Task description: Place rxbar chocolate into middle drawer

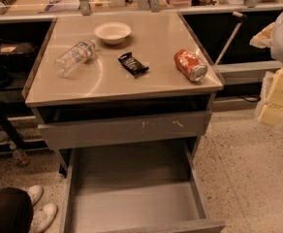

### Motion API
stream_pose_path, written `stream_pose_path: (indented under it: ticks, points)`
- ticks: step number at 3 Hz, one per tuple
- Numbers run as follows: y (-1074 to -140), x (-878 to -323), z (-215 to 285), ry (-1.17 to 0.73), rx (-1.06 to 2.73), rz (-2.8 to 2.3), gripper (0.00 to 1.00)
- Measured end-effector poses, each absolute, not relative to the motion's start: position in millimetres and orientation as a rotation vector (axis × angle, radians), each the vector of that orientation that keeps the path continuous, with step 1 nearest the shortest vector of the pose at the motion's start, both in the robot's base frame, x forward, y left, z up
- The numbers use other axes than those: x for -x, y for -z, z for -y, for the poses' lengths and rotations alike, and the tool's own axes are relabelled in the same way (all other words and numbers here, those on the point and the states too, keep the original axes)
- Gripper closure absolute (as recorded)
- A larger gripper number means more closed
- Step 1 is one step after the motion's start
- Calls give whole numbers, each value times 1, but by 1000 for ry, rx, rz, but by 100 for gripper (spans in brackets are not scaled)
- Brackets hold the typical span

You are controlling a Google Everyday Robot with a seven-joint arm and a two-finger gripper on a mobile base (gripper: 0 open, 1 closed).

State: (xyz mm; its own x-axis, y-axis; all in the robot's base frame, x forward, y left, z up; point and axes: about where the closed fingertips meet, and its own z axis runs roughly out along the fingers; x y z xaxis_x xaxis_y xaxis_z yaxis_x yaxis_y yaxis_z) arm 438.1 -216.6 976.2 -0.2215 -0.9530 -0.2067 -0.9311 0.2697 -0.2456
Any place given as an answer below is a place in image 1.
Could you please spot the white sneaker upper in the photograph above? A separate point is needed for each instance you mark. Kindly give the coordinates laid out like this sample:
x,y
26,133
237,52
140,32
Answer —
x,y
35,193

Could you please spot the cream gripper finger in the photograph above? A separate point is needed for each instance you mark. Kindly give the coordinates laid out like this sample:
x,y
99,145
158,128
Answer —
x,y
270,107

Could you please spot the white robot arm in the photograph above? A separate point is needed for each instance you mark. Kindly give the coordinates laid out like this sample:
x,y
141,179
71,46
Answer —
x,y
271,37

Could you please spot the open middle drawer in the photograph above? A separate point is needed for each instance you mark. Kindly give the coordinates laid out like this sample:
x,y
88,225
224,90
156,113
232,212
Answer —
x,y
148,187

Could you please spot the black chocolate bar wrapper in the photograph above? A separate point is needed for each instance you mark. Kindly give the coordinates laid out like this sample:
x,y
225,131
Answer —
x,y
132,65

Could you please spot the black bag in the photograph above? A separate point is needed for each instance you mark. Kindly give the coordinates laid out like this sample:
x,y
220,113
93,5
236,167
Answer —
x,y
17,57

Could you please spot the white sneaker lower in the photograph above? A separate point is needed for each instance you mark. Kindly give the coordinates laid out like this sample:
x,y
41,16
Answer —
x,y
43,219

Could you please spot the orange soda can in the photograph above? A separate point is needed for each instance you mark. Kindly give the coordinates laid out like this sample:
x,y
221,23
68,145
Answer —
x,y
190,65

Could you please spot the black tripod leg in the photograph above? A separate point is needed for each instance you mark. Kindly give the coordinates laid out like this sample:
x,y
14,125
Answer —
x,y
11,131

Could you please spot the white sneaker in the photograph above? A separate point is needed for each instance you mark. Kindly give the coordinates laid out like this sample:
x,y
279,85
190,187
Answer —
x,y
35,193
43,219

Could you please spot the grey drawer cabinet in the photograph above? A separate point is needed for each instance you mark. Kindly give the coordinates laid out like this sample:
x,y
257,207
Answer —
x,y
125,126

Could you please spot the dark trouser leg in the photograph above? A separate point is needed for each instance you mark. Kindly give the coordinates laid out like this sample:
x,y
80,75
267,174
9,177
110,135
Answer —
x,y
16,211

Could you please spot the white stick with black handle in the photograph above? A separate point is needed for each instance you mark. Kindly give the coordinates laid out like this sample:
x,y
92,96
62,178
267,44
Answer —
x,y
241,18

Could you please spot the clear plastic water bottle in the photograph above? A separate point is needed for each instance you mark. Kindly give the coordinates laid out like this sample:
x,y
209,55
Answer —
x,y
67,63

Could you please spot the white bowl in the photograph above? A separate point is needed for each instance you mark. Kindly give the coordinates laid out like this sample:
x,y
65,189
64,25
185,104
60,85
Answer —
x,y
112,33

